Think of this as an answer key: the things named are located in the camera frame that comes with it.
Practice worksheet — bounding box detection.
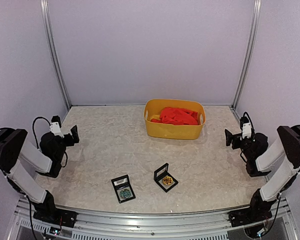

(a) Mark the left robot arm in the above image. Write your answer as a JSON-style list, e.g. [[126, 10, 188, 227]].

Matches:
[[0, 126, 80, 223]]

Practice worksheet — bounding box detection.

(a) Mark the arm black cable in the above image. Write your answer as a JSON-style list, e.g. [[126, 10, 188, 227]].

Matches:
[[241, 111, 256, 141], [31, 116, 52, 152]]

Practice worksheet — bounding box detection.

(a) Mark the yellow plastic basket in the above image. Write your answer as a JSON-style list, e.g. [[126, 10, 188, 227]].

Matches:
[[143, 98, 206, 140]]

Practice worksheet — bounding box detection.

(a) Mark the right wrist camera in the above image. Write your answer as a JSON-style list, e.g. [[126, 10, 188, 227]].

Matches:
[[240, 116, 252, 139]]

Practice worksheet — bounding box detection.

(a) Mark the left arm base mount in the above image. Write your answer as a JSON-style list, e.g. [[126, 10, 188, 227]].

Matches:
[[33, 208, 78, 228]]

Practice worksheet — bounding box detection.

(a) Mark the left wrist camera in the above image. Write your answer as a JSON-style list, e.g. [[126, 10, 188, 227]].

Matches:
[[49, 115, 64, 138]]

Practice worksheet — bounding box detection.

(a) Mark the black case with yellow brooch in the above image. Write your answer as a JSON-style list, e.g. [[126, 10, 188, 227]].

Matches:
[[153, 163, 179, 193]]

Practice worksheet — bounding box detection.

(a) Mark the right aluminium frame post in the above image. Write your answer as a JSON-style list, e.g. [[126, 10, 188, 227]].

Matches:
[[231, 0, 262, 112]]

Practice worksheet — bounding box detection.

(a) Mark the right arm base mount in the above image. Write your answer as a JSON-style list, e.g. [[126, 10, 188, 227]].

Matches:
[[228, 207, 273, 227]]

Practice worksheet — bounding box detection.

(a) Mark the left aluminium frame post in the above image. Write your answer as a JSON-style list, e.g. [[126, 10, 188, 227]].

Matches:
[[39, 0, 72, 111]]

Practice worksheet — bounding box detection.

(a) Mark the yellow sunflower brooch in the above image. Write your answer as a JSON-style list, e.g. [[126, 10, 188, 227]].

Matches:
[[162, 175, 174, 186]]

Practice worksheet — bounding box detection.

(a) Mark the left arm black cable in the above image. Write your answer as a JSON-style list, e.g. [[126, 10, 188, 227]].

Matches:
[[31, 116, 52, 152]]

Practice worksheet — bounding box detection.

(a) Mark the red t-shirt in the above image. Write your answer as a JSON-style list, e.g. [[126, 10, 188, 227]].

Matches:
[[150, 107, 199, 126]]

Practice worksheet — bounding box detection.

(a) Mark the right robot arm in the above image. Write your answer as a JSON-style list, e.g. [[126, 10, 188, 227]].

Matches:
[[224, 123, 300, 227]]

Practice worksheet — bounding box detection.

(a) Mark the front aluminium rail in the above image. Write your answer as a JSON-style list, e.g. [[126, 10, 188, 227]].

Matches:
[[4, 197, 300, 240]]

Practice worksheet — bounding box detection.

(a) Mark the aluminium frame post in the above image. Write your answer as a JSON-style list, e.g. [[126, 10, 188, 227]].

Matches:
[[39, 0, 72, 111], [231, 0, 262, 112]]

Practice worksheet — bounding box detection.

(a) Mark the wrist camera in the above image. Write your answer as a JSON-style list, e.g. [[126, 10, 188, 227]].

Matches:
[[240, 116, 252, 139], [49, 115, 64, 138]]

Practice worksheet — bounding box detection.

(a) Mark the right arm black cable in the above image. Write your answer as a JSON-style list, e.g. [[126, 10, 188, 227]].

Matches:
[[241, 111, 256, 141]]

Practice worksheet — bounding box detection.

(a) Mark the black case with teal brooch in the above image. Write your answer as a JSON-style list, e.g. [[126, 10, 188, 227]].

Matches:
[[111, 174, 136, 204]]

